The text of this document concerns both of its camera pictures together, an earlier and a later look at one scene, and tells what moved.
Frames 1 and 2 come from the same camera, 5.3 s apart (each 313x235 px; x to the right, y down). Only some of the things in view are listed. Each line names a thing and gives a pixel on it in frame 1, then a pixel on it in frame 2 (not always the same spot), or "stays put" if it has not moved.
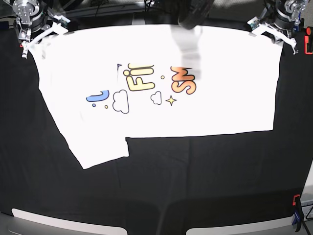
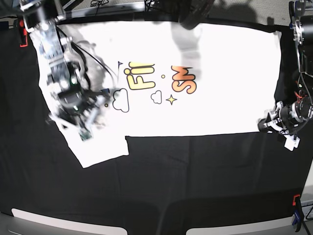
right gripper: [257, 28] -> [284, 119]
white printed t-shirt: [105, 84] stays put
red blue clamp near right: [298, 216] stays put
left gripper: [59, 25] -> [75, 104]
